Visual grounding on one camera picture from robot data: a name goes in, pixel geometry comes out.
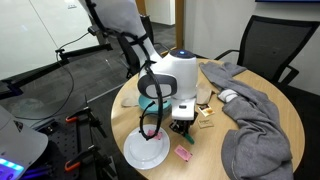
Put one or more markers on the brown napkin right of bowl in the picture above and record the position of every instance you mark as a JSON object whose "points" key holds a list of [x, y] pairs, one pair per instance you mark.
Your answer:
{"points": [[204, 93]]}

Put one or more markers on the green and white marker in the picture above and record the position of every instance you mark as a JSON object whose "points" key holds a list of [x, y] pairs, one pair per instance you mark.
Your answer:
{"points": [[189, 138]]}

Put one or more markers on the brown napkin of bowl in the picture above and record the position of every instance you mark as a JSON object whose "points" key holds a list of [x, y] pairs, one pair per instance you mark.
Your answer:
{"points": [[204, 93], [130, 97]]}

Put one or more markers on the black mesh chair left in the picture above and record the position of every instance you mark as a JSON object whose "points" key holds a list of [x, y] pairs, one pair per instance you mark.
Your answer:
{"points": [[132, 59]]}

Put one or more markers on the brown square packet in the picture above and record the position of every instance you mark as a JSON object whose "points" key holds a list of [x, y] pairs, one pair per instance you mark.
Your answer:
{"points": [[205, 123]]}

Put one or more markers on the white plate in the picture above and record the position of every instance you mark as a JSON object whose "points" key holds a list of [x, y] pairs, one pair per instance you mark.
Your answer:
{"points": [[146, 154]]}

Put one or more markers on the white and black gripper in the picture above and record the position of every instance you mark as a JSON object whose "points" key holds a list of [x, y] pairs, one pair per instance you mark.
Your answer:
{"points": [[183, 115]]}

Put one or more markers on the black mesh chair right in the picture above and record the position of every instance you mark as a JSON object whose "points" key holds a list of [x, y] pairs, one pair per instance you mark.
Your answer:
{"points": [[269, 45]]}

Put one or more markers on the black clamp orange handle upper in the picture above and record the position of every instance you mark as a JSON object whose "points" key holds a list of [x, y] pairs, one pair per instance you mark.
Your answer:
{"points": [[86, 115]]}

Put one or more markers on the orange tea packet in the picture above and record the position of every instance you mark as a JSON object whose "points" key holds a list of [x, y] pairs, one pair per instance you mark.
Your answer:
{"points": [[206, 110]]}

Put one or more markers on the black mesh chair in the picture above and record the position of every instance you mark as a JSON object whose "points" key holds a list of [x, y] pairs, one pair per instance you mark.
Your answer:
{"points": [[269, 45], [132, 59]]}

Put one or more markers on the grey hoodie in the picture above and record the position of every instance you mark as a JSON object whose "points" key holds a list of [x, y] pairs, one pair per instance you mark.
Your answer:
{"points": [[258, 149]]}

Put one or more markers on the blue bowl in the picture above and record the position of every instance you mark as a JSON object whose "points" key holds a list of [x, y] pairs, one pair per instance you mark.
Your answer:
{"points": [[149, 106]]}

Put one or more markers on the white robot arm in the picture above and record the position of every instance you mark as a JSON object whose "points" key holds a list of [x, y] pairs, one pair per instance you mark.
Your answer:
{"points": [[172, 77]]}

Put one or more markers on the pink packet on plate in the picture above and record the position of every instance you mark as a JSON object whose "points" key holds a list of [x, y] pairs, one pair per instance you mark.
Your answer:
{"points": [[153, 134]]}

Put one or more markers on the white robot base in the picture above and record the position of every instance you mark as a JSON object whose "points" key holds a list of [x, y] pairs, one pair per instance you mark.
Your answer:
{"points": [[20, 146]]}

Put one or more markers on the black clamp orange handle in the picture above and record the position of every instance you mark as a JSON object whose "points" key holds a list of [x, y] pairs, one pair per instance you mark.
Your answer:
{"points": [[103, 164], [86, 115]]}

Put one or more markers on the brown napkin left of bowl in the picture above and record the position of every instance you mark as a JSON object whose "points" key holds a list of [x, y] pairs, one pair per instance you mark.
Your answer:
{"points": [[130, 97]]}

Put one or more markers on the black clamp orange handle lower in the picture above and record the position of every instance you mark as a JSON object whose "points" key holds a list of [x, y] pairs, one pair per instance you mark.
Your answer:
{"points": [[103, 164]]}

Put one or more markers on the pink packet on table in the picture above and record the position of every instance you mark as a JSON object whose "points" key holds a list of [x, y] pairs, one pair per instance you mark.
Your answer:
{"points": [[183, 153]]}

